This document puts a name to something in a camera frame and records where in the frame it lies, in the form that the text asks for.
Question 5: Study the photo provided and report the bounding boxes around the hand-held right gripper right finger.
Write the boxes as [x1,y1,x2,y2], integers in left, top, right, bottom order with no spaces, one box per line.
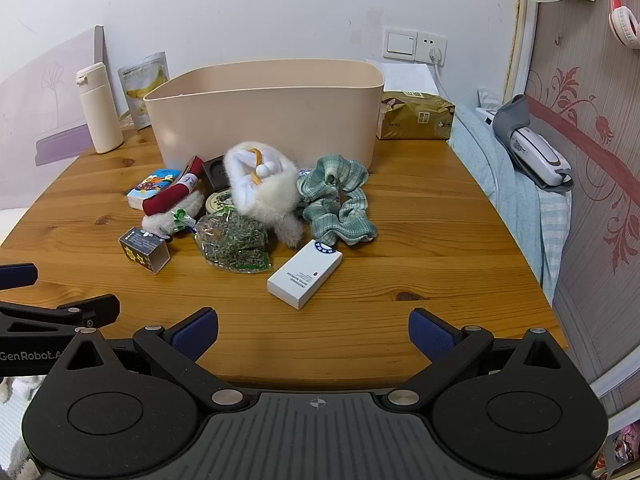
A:
[385,308,582,411]

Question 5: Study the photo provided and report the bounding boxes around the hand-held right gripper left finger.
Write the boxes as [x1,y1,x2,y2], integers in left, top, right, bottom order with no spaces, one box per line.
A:
[47,308,252,411]

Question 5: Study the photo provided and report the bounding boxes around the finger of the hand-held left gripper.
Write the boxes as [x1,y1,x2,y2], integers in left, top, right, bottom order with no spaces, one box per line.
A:
[0,263,39,291]
[0,294,121,335]

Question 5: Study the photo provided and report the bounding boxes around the clear bag of dried herbs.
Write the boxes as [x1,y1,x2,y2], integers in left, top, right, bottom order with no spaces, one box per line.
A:
[172,208,273,273]

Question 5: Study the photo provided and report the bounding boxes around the red felt hair clip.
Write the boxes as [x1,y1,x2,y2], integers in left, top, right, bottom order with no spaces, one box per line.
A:
[141,156,206,214]

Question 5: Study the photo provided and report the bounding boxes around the green striped cloth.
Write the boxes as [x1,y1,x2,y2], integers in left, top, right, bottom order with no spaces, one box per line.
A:
[296,156,378,246]

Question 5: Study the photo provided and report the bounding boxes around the cartoon print tissue packet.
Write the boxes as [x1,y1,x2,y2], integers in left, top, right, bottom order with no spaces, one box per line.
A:
[126,167,182,209]

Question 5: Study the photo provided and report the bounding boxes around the beige plastic storage bin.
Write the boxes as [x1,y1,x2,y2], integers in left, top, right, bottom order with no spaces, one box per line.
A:
[143,59,386,171]

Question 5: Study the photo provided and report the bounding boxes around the white fluffy fabric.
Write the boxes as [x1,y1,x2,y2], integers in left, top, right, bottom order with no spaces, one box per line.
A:
[0,375,38,471]

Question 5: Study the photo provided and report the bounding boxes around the small black patterned box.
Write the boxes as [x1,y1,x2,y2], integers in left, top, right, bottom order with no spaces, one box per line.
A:
[118,227,171,275]

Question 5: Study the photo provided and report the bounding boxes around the white rectangular box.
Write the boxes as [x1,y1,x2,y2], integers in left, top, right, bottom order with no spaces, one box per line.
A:
[266,239,344,311]

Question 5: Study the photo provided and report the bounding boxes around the small round tin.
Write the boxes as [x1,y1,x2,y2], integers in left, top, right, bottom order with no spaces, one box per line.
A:
[205,190,236,217]

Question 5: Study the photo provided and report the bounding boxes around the white plush toy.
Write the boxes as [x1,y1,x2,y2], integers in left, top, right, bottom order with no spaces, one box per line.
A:
[223,141,306,248]

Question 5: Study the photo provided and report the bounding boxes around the light blue bedding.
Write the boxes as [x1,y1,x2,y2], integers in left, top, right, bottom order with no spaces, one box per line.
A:
[447,87,573,306]

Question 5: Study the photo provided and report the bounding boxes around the small brown box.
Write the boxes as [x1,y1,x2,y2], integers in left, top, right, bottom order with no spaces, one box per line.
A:
[204,156,230,192]

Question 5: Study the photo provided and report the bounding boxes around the white insulated bottle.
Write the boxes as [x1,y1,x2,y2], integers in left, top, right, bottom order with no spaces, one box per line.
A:
[76,62,125,154]

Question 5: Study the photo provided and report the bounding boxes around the purple flower picture board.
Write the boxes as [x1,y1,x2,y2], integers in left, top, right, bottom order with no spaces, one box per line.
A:
[0,25,119,210]

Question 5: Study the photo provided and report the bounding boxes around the grey and white handheld appliance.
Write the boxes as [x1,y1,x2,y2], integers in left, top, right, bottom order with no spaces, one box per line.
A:
[492,94,576,193]

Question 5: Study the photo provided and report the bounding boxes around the gold tissue pack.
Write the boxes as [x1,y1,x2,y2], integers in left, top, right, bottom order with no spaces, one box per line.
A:
[376,90,457,141]

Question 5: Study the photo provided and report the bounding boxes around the banana chips pouch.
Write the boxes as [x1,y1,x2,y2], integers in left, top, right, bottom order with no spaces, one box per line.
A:
[118,52,171,130]

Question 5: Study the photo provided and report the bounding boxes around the white paper sheet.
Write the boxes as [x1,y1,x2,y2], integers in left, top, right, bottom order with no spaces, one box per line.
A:
[365,57,441,97]

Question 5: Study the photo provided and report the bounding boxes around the pink floral patterned panel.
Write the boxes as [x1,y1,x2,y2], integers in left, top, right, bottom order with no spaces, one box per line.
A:
[505,0,640,461]

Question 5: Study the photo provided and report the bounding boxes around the red and white headphones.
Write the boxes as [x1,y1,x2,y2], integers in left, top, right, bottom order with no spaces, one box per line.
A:
[608,0,640,50]

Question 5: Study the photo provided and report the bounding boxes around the white plug with cable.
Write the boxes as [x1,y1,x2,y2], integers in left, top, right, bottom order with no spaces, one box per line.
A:
[426,46,447,98]

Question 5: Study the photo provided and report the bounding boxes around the white wall switch socket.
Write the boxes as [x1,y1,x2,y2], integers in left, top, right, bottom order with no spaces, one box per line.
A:
[384,28,447,67]

